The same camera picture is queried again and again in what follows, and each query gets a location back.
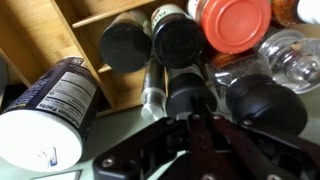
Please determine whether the dark lid spice bottle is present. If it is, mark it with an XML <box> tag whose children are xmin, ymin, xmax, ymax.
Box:
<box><xmin>151</xmin><ymin>4</ymin><xmax>205</xmax><ymax>69</ymax></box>

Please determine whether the dark canister white lid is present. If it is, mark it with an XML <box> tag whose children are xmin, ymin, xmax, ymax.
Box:
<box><xmin>0</xmin><ymin>56</ymin><xmax>100</xmax><ymax>172</ymax></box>

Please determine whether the red lid spice jar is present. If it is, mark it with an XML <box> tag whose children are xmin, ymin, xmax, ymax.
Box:
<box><xmin>187</xmin><ymin>0</ymin><xmax>272</xmax><ymax>54</ymax></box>

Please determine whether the black lid spice bottle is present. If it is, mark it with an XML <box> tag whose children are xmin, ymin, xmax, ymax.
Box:
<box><xmin>99</xmin><ymin>10</ymin><xmax>151</xmax><ymax>73</ymax></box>

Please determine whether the glass stopper bottle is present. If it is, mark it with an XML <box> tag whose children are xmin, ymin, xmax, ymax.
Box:
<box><xmin>255</xmin><ymin>27</ymin><xmax>320</xmax><ymax>94</ymax></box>

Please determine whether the white lid spice bottle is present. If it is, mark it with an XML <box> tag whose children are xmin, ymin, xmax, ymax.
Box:
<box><xmin>270</xmin><ymin>0</ymin><xmax>320</xmax><ymax>26</ymax></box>

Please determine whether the black lid spice grinder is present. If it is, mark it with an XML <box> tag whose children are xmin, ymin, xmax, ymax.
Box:
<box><xmin>205</xmin><ymin>51</ymin><xmax>308</xmax><ymax>135</ymax></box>

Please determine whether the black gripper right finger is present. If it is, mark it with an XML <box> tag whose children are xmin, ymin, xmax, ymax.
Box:
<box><xmin>210</xmin><ymin>114</ymin><xmax>320</xmax><ymax>180</ymax></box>

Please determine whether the silver long cylinder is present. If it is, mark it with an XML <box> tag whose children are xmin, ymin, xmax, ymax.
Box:
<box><xmin>141</xmin><ymin>56</ymin><xmax>166</xmax><ymax>122</ymax></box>

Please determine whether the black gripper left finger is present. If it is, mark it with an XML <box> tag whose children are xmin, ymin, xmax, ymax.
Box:
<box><xmin>92</xmin><ymin>96</ymin><xmax>214</xmax><ymax>180</ymax></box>

